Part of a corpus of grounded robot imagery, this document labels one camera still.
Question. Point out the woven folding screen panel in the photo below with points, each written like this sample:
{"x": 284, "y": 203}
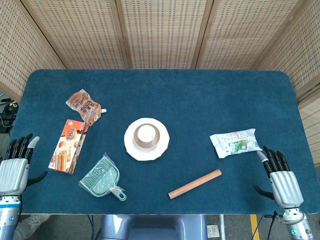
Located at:
{"x": 75, "y": 32}
{"x": 247, "y": 32}
{"x": 300, "y": 57}
{"x": 22, "y": 50}
{"x": 163, "y": 32}

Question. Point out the white green snack packet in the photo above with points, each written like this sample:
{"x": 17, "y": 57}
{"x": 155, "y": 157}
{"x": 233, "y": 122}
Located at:
{"x": 233, "y": 143}

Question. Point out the white paper label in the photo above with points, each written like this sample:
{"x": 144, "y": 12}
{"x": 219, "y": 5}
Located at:
{"x": 213, "y": 231}

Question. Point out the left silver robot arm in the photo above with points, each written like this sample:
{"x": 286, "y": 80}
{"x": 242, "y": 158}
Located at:
{"x": 8, "y": 217}

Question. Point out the green dustpan in plastic wrap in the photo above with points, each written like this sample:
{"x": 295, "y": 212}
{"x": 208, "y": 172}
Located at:
{"x": 101, "y": 178}

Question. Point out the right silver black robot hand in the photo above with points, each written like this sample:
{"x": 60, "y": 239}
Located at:
{"x": 285, "y": 187}

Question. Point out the wooden rolling pin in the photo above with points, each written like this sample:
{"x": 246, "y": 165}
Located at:
{"x": 195, "y": 184}

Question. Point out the beige bowl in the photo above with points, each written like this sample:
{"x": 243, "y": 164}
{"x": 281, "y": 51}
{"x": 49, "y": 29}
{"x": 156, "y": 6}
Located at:
{"x": 146, "y": 145}

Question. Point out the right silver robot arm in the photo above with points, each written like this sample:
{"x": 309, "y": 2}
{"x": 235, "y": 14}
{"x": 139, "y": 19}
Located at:
{"x": 297, "y": 225}

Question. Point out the brown spouted drink pouch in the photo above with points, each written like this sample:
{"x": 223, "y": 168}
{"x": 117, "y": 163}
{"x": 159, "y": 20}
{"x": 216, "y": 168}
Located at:
{"x": 85, "y": 106}

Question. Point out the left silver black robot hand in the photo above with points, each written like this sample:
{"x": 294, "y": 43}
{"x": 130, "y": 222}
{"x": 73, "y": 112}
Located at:
{"x": 12, "y": 175}

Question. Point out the white shoe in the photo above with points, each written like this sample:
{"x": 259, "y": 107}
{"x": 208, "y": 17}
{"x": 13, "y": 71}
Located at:
{"x": 31, "y": 225}

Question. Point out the blue carpet table mat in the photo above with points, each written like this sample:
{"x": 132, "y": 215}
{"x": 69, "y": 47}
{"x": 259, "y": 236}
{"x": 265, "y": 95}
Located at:
{"x": 190, "y": 100}

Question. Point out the white plate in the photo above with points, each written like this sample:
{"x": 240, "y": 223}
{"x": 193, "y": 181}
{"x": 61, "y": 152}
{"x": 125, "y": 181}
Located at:
{"x": 160, "y": 152}

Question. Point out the blue grey robot torso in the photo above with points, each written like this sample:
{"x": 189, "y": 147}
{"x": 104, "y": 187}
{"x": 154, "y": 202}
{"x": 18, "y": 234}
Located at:
{"x": 152, "y": 227}

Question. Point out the orange egg roll box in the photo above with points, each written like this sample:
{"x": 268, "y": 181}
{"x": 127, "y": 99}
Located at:
{"x": 67, "y": 147}

